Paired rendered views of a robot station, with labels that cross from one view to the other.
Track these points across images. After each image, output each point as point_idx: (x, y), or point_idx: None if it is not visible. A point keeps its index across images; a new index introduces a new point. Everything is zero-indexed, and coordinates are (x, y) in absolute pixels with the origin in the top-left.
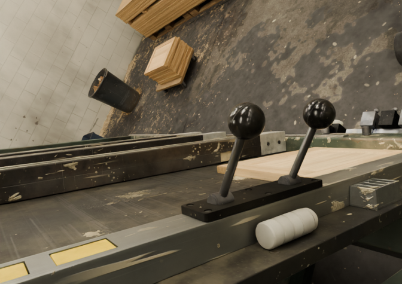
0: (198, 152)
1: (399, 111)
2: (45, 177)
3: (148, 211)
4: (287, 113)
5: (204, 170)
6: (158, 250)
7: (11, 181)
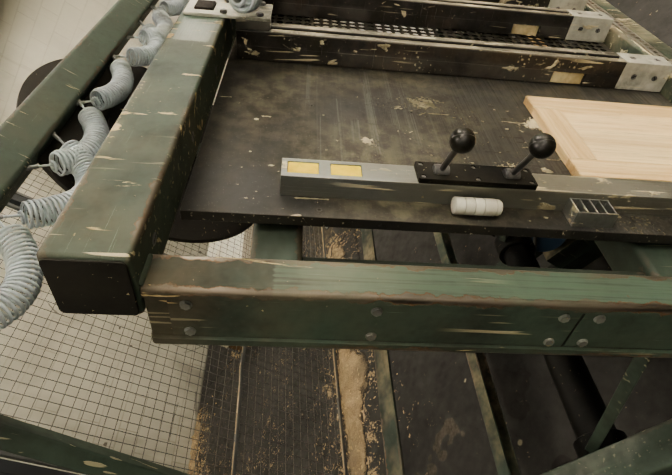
0: (524, 64)
1: None
2: (359, 51)
3: (415, 134)
4: None
5: (516, 91)
6: (382, 186)
7: (332, 48)
